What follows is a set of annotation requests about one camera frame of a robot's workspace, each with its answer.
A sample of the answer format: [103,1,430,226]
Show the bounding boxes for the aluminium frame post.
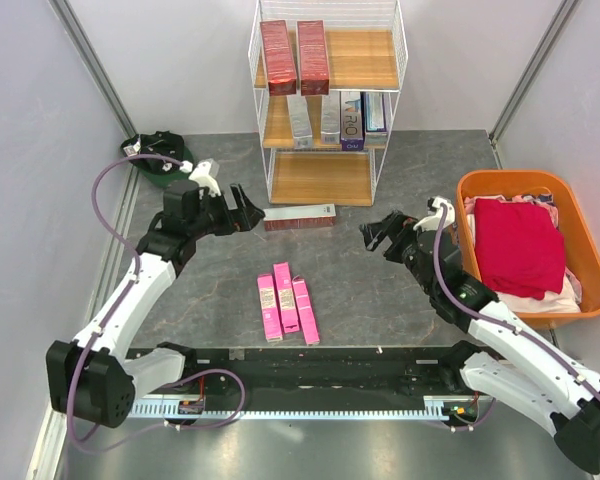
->
[488,0,580,148]
[49,0,137,137]

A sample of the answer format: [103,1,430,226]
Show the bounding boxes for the pink box right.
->
[292,277,320,346]

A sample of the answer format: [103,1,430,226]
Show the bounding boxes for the black green cap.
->
[120,131,195,189]

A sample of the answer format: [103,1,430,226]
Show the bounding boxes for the white wire wooden shelf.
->
[248,1,408,207]

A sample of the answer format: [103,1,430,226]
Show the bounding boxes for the dark red toothpaste box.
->
[260,20,298,96]

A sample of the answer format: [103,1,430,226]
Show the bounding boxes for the pink box middle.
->
[273,262,300,334]

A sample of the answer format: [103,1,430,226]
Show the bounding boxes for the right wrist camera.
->
[413,196,456,232]

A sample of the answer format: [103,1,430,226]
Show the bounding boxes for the silver red box front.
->
[296,20,330,96]

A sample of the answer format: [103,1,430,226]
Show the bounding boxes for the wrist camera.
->
[179,159,221,196]
[413,196,456,232]

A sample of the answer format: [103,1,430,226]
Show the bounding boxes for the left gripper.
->
[189,183,265,240]

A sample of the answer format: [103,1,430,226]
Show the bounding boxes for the slim silver toothpaste box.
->
[320,91,341,145]

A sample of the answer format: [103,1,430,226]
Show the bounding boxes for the white pink clothes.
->
[464,193,582,313]

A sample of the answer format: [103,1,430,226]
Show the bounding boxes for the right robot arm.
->
[359,206,600,475]

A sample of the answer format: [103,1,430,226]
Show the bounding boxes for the purple RiO toothpaste box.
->
[340,91,364,152]

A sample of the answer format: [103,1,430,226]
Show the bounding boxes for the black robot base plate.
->
[158,340,482,410]

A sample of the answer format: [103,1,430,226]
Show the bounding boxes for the silver Protefix toothpaste box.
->
[286,94,313,149]

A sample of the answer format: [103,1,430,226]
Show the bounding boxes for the pink box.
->
[273,262,300,334]
[257,274,283,342]
[292,277,320,346]

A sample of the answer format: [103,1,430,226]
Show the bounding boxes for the silver red box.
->
[296,20,330,96]
[264,204,336,231]

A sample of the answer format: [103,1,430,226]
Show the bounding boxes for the right aluminium frame post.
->
[488,0,580,148]

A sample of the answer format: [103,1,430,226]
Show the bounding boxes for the red cloth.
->
[473,199,566,300]

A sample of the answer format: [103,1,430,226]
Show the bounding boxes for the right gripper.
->
[359,209,436,295]

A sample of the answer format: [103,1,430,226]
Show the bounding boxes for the pink box left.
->
[257,274,283,342]

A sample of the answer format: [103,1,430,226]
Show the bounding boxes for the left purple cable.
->
[65,153,246,449]

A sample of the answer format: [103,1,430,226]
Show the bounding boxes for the slotted cable duct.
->
[128,396,448,421]

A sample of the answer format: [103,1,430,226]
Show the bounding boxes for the aluminium floor rail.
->
[60,166,139,343]

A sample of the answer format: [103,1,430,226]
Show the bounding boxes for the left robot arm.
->
[46,180,264,428]

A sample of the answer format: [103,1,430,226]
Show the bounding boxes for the left aluminium frame post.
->
[49,0,137,137]

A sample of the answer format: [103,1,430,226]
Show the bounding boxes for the orange plastic basin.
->
[455,169,600,329]

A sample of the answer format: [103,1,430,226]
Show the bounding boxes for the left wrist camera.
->
[179,159,221,196]

